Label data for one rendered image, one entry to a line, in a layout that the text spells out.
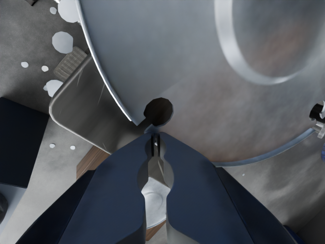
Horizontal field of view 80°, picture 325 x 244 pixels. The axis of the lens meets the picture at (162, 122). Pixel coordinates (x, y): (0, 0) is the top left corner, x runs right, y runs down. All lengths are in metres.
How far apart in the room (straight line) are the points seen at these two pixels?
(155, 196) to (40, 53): 0.71
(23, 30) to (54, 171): 0.64
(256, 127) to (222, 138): 0.04
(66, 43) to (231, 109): 0.19
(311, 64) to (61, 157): 1.03
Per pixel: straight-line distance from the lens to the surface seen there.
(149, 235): 1.05
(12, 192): 0.62
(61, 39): 0.25
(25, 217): 1.36
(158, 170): 0.17
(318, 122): 0.30
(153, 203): 0.85
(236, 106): 0.17
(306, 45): 0.20
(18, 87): 0.97
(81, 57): 0.75
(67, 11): 0.25
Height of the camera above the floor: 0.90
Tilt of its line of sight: 56 degrees down
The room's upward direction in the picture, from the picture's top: 140 degrees clockwise
